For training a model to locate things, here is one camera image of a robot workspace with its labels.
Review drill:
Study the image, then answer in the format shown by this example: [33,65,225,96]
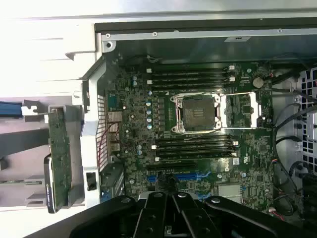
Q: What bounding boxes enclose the long black expansion slot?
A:
[146,162,196,172]

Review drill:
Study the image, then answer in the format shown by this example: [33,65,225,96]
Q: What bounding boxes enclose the green motherboard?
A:
[105,61,275,215]

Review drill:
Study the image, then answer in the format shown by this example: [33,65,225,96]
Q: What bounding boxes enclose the CPU socket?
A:
[170,93,221,133]

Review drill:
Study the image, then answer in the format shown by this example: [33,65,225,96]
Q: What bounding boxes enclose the silver socket cover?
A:
[219,92,263,129]

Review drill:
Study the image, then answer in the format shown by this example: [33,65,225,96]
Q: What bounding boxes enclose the silver perforated drive cage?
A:
[293,65,317,162]

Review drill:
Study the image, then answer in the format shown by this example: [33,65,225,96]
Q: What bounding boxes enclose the grey parts rack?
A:
[0,96,86,211]

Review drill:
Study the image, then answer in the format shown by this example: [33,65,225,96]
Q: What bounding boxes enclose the black open PC case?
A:
[80,22,317,233]

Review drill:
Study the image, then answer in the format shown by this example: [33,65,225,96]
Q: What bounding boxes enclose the hard disk blue rails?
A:
[0,99,38,118]

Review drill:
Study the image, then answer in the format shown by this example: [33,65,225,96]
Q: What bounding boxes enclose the red black twisted wire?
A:
[97,122,120,171]

